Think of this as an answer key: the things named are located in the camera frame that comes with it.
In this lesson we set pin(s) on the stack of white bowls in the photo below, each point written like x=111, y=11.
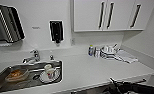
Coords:
x=109, y=52

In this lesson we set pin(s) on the white wall outlet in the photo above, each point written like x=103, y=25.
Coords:
x=73, y=41

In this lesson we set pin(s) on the narrow white drawer unit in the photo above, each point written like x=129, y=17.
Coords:
x=149, y=83

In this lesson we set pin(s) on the steel sink basin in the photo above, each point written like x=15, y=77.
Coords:
x=26, y=83

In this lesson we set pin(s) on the grey paper towel dispenser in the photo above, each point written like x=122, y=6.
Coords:
x=8, y=23

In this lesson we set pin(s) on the three-door white wall cabinet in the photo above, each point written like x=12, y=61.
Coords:
x=119, y=15

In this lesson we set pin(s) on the white cup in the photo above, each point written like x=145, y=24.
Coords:
x=48, y=73

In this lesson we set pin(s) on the orange item in sink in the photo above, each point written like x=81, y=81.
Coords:
x=15, y=75

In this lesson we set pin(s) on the white dish cloth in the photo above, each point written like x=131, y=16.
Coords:
x=128, y=57

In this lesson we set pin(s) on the chrome faucet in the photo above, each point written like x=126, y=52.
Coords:
x=33, y=56

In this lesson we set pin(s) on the black soap dispenser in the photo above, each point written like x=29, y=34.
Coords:
x=56, y=30

